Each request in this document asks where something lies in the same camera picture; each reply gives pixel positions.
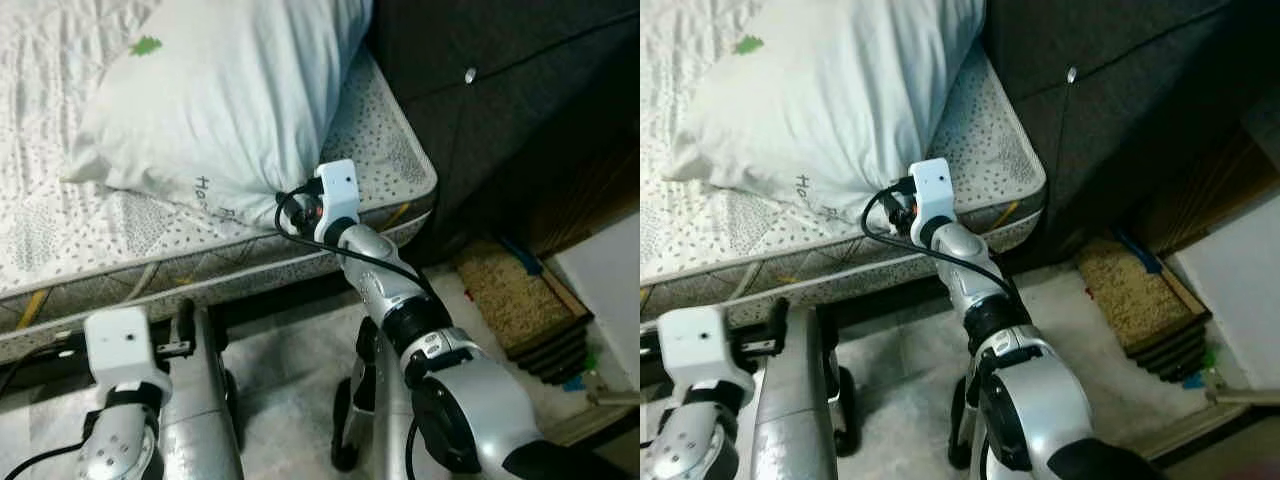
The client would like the white pillow with green leaf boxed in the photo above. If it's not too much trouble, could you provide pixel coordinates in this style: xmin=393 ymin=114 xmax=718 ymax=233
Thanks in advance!
xmin=62 ymin=0 xmax=373 ymax=229
xmin=665 ymin=0 xmax=986 ymax=226

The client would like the silver left robot leg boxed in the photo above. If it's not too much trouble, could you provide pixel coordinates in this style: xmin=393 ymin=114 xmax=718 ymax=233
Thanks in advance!
xmin=160 ymin=300 xmax=246 ymax=480
xmin=750 ymin=305 xmax=861 ymax=480

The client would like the black bed base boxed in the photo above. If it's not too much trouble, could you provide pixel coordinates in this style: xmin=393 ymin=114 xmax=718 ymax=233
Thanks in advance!
xmin=825 ymin=262 xmax=961 ymax=323
xmin=0 ymin=265 xmax=351 ymax=396

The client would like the white quilted mattress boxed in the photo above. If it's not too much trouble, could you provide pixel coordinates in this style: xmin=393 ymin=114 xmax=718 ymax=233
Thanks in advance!
xmin=640 ymin=0 xmax=1048 ymax=326
xmin=0 ymin=0 xmax=439 ymax=366

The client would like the white cabinet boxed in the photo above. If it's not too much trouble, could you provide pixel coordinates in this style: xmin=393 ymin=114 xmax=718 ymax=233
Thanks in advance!
xmin=1170 ymin=190 xmax=1280 ymax=396
xmin=550 ymin=210 xmax=641 ymax=396

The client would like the black tufted headboard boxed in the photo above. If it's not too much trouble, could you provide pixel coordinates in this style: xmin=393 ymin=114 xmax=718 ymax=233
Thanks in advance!
xmin=980 ymin=0 xmax=1280 ymax=266
xmin=365 ymin=0 xmax=641 ymax=266

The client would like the blue plastic strip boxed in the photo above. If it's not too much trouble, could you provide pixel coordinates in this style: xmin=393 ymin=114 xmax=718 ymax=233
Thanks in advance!
xmin=498 ymin=235 xmax=546 ymax=276
xmin=1115 ymin=230 xmax=1166 ymax=276

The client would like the brown coir doormat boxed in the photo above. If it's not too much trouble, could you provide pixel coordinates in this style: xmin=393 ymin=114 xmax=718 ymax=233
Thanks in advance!
xmin=1078 ymin=238 xmax=1213 ymax=386
xmin=455 ymin=238 xmax=591 ymax=386

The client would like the grey metal bar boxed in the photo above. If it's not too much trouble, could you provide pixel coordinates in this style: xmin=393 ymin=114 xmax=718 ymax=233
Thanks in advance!
xmin=1205 ymin=385 xmax=1280 ymax=406

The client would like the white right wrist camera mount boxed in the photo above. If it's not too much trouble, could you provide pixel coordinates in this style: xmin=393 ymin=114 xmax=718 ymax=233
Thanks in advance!
xmin=313 ymin=160 xmax=361 ymax=241
xmin=908 ymin=158 xmax=956 ymax=241

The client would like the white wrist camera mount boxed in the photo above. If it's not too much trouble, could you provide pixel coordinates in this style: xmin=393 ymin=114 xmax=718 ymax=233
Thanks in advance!
xmin=313 ymin=160 xmax=361 ymax=241
xmin=658 ymin=305 xmax=756 ymax=396
xmin=84 ymin=307 xmax=173 ymax=396
xmin=908 ymin=158 xmax=956 ymax=241

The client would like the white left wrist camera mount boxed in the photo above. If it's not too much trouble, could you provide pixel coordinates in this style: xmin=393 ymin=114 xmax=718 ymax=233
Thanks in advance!
xmin=84 ymin=307 xmax=173 ymax=396
xmin=658 ymin=305 xmax=756 ymax=396

